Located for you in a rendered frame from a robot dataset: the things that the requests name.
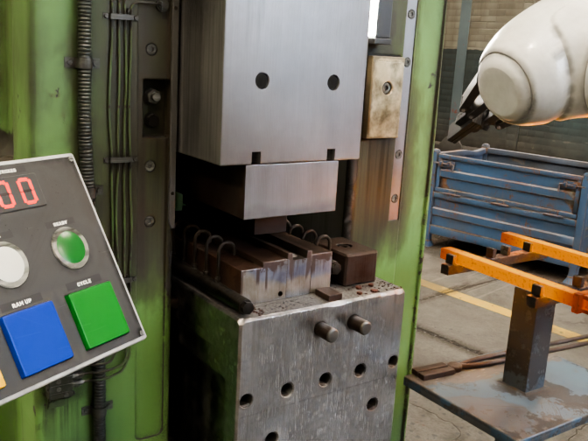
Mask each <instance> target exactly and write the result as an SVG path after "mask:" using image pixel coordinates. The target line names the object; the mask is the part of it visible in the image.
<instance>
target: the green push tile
mask: <svg viewBox="0 0 588 441"><path fill-rule="evenodd" d="M65 299H66V302H67V304H68V307H69V309H70V312H71V313H72V316H73V320H74V322H75V324H76V326H77V329H78V331H79V334H80V337H81V339H82V342H83V344H84V347H85V348H86V351H87V350H90V349H92V348H95V347H98V346H99V345H102V344H104V343H106V342H109V341H111V340H113V339H116V338H118V337H120V336H122V335H124V334H126V333H128V332H129V331H130V329H129V327H128V324H127V322H126V319H125V317H124V315H123V311H122V309H121V306H120V305H119V302H118V300H117V297H116V294H115V292H114V290H113V287H112V285H111V282H110V281H107V282H104V283H99V284H97V285H94V286H91V287H88V288H86V289H83V290H79V291H76V292H74V293H71V294H68V295H66V296H65Z"/></svg>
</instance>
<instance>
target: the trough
mask: <svg viewBox="0 0 588 441"><path fill-rule="evenodd" d="M251 235H253V234H251ZM254 236H255V237H258V238H260V239H262V240H264V241H266V242H269V243H271V244H274V245H276V246H278V247H279V248H282V249H285V250H287V251H290V252H291V253H292V254H295V255H297V256H296V257H293V260H298V259H305V258H307V253H308V251H307V250H305V249H303V248H300V247H298V246H295V245H293V244H291V243H288V242H287V241H283V240H281V239H278V238H276V237H275V236H272V235H270V234H257V235H254Z"/></svg>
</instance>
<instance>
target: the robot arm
mask: <svg viewBox="0 0 588 441"><path fill-rule="evenodd" d="M479 94H480V95H479ZM478 95H479V96H478ZM477 96H478V97H477ZM459 110H460V111H461V112H460V113H459V114H458V115H457V118H456V121H455V122H453V123H452V124H451V125H450V128H449V131H448V136H447V141H449V142H452V143H453V144H456V143H457V142H458V141H460V140H461V139H462V138H464V137H466V136H467V135H468V134H470V133H471V132H473V133H476V132H478V131H479V130H481V129H483V130H489V126H490V125H494V126H495V128H496V129H497V130H502V129H504V128H506V127H508V126H511V125H521V126H532V125H540V124H545V123H549V122H551V121H553V120H556V121H564V120H568V119H574V118H583V117H588V0H541V1H539V2H538V3H535V4H534V5H532V6H530V7H529V8H527V9H526V10H525V11H523V12H522V13H520V14H519V15H517V16H516V17H514V18H513V19H512V20H510V21H509V22H508V23H507V24H505V25H504V26H503V27H502V28H501V29H500V30H499V31H498V32H497V33H496V34H495V35H494V37H493V38H492V40H491V41H490V42H489V43H488V45H487V46H486V49H485V50H484V52H483V53H482V55H481V58H480V60H479V70H478V72H477V73H476V75H475V76H474V78H473V79H472V81H471V83H470V85H469V86H468V88H467V89H466V91H465V92H464V93H463V95H462V98H461V103H460V107H459ZM484 111H485V112H484ZM483 112H484V113H483Z"/></svg>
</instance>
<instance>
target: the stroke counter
mask: <svg viewBox="0 0 588 441"><path fill-rule="evenodd" d="M26 180H27V181H28V183H29V186H30V188H31V189H26V190H23V189H22V187H21V185H20V183H19V182H20V181H26ZM2 184H5V186H6V189H7V191H8V192H6V193H0V204H1V207H4V208H10V207H14V205H16V203H15V200H14V199H13V196H12V194H9V193H11V190H10V188H9V186H8V183H4V181H0V185H2ZM17 185H18V188H19V190H20V192H21V191H23V192H21V194H22V196H23V199H24V203H25V202H27V203H28V204H32V203H37V201H36V200H38V198H37V195H36V193H35V191H32V189H33V186H32V182H31V181H30V180H29V179H27V178H18V181H17ZM28 192H32V194H33V196H34V198H35V200H31V201H27V200H26V197H25V194H24V193H28ZM9 195H10V199H11V202H12V204H11V205H7V206H5V205H4V203H3V201H2V199H1V197H3V196H9Z"/></svg>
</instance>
